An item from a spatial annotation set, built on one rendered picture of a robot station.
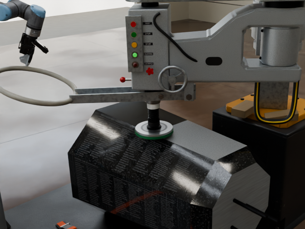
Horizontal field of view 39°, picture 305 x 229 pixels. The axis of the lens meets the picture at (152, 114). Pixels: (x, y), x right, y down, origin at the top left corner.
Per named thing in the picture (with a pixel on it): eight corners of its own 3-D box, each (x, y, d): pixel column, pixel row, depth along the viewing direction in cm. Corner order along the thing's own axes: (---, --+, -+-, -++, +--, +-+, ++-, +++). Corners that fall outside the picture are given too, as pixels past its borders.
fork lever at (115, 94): (196, 90, 243) (195, 81, 241) (195, 102, 225) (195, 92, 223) (77, 94, 252) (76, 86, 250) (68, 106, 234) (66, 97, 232)
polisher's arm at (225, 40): (291, 90, 238) (299, -1, 220) (300, 104, 217) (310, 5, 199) (159, 90, 246) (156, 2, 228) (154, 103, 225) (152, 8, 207)
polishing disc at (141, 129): (159, 140, 230) (159, 137, 230) (127, 131, 242) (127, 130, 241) (179, 126, 247) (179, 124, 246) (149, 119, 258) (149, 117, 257)
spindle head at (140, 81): (200, 83, 243) (201, 2, 226) (200, 96, 222) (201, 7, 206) (137, 83, 247) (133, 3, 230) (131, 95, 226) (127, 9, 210)
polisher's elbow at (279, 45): (259, 57, 234) (262, 20, 227) (297, 58, 229) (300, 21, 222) (258, 66, 217) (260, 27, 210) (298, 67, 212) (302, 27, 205)
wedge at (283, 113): (295, 115, 279) (296, 107, 277) (297, 121, 270) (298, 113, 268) (263, 114, 282) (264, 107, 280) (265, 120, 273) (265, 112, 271)
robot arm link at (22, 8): (4, -2, 242) (24, 7, 241) (15, -4, 252) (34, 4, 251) (1, 13, 246) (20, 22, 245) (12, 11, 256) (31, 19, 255)
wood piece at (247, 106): (245, 106, 296) (246, 99, 294) (258, 109, 290) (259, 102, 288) (230, 115, 282) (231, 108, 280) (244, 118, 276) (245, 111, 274)
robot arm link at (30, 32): (40, 26, 257) (42, 32, 249) (38, 34, 259) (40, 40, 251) (25, 22, 252) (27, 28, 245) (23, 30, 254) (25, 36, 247)
